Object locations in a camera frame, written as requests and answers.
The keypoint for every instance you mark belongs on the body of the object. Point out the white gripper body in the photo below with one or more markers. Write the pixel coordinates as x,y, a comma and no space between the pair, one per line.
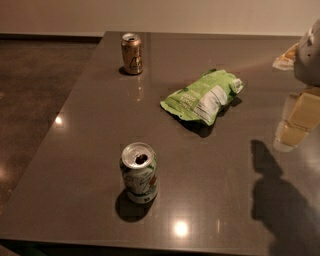
308,61

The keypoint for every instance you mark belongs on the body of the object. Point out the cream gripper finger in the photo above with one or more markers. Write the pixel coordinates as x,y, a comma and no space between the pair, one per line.
285,61
301,114

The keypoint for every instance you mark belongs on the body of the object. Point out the green white 7up can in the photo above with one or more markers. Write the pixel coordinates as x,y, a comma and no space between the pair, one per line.
138,165

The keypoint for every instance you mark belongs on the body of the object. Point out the green rice chip bag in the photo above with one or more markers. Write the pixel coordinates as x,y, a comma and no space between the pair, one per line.
202,100

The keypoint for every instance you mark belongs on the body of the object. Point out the gold brown soda can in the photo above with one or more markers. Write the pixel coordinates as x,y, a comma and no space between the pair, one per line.
131,46

